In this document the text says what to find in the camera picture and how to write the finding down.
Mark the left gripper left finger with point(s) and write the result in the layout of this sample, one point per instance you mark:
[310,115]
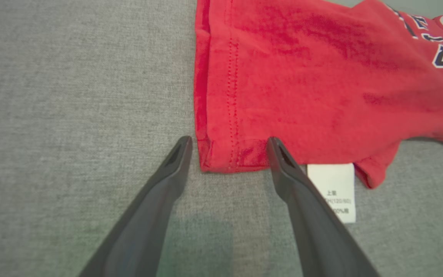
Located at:
[148,215]

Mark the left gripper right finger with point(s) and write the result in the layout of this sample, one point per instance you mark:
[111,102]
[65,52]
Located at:
[313,223]

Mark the red white basketball jersey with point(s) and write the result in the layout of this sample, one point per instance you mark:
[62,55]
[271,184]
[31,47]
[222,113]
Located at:
[302,77]

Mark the grey fabric sofa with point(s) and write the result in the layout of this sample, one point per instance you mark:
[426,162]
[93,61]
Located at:
[71,115]

